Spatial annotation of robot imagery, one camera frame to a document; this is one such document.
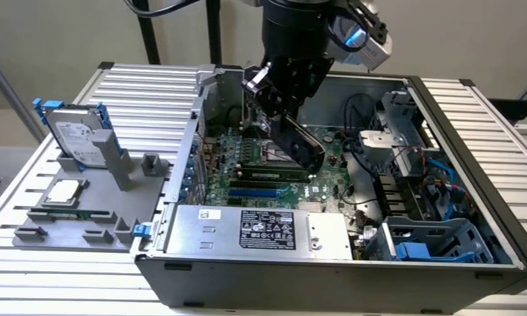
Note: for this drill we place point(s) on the green graphics card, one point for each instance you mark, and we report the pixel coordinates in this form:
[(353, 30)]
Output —
[(301, 148)]

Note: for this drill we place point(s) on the silver CPU chip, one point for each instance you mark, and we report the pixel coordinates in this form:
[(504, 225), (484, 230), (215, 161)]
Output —
[(63, 192)]

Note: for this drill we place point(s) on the grey plastic parts rack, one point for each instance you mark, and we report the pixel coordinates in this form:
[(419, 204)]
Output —
[(127, 204)]

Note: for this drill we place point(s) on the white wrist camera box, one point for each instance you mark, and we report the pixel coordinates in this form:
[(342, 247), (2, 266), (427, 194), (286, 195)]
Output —
[(379, 49)]

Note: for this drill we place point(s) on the blue-grey plastic disk bay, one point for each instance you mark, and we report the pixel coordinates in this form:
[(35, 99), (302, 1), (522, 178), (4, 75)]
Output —
[(447, 230)]

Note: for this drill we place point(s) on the CPU socket with metal frame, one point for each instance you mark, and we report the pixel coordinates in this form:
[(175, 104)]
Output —
[(266, 151)]

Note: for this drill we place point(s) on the hard drive in blue caddy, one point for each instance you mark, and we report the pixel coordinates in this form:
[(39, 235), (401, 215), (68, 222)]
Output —
[(48, 103)]

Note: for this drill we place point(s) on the blue expansion slot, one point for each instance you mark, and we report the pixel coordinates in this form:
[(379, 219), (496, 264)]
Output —
[(259, 192)]

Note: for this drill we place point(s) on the green motherboard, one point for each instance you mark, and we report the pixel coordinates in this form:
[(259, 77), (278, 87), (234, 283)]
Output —
[(330, 184)]

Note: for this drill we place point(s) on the black block behind table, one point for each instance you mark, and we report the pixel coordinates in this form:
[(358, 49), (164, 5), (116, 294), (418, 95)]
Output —
[(510, 110)]

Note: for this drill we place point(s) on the thin black stand pole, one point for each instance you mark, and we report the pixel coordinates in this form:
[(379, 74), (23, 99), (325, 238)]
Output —
[(214, 33)]

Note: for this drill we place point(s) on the green RAM stick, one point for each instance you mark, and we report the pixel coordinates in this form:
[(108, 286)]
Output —
[(70, 213)]

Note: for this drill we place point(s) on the black installed RAM stick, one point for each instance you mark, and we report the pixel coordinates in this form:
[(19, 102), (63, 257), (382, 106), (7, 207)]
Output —
[(263, 167), (267, 177)]

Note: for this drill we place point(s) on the aluminium frame post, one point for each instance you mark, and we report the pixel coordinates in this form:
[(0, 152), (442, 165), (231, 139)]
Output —
[(8, 89)]

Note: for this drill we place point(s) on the silver hard disk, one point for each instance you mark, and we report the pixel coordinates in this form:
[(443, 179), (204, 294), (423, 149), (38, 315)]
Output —
[(75, 135)]

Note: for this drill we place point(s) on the silver metal drive cage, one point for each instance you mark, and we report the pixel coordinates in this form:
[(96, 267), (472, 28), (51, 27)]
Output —
[(399, 115)]

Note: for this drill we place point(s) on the blue case latch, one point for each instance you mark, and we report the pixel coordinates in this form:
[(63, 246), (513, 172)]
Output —
[(142, 230)]

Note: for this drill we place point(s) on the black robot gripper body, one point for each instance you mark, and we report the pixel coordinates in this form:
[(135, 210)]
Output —
[(294, 29)]

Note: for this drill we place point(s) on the silver power supply unit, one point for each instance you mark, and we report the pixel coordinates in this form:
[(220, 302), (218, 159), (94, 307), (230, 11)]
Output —
[(229, 230)]

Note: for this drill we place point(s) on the black open PC case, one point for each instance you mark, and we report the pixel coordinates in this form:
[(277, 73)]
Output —
[(290, 283)]

